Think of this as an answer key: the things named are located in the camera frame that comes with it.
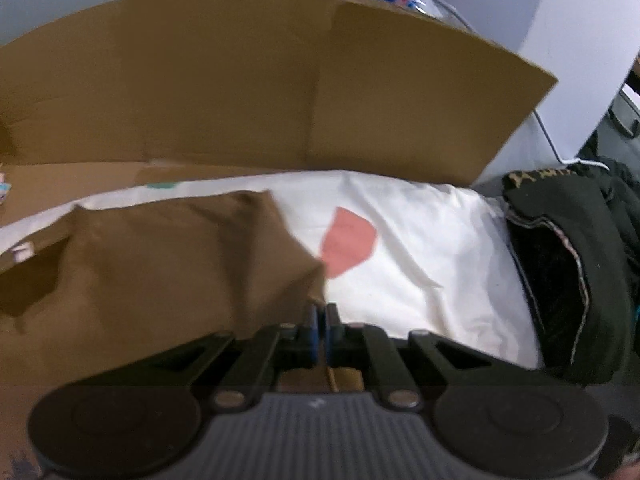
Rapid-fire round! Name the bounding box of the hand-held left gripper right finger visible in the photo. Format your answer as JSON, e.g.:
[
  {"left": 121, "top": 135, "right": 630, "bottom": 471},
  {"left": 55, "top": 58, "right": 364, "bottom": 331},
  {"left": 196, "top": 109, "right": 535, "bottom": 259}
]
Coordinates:
[{"left": 325, "top": 304, "right": 501, "bottom": 409}]

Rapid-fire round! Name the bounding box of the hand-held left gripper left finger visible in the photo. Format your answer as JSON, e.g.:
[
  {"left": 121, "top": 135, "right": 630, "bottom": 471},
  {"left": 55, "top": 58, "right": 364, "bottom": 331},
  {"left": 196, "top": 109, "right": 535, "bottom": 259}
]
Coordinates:
[{"left": 146, "top": 304, "right": 319, "bottom": 408}]

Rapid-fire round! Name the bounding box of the brown printed t-shirt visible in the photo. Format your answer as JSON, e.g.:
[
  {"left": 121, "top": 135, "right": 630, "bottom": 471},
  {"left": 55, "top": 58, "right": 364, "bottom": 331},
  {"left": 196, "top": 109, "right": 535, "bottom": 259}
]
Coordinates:
[{"left": 0, "top": 190, "right": 366, "bottom": 466}]

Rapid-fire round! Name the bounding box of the white patterned bed sheet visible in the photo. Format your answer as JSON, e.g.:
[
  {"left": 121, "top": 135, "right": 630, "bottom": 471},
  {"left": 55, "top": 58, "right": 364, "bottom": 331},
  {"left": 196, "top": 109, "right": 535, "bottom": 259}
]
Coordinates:
[{"left": 0, "top": 170, "right": 546, "bottom": 371}]

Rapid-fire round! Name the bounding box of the large brown cardboard sheet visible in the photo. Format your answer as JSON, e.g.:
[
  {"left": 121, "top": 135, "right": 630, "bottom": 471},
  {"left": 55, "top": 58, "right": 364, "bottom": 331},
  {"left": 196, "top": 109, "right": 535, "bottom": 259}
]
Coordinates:
[{"left": 0, "top": 0, "right": 560, "bottom": 196}]

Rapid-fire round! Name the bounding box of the grey suitcase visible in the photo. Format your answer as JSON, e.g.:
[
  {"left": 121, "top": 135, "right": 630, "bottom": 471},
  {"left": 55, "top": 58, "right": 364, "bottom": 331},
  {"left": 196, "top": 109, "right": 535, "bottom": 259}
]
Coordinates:
[{"left": 600, "top": 85, "right": 640, "bottom": 161}]

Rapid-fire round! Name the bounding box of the white cable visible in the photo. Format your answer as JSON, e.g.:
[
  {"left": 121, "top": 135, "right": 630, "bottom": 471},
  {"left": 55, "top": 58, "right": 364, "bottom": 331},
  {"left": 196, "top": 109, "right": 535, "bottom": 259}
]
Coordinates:
[{"left": 532, "top": 107, "right": 611, "bottom": 168}]

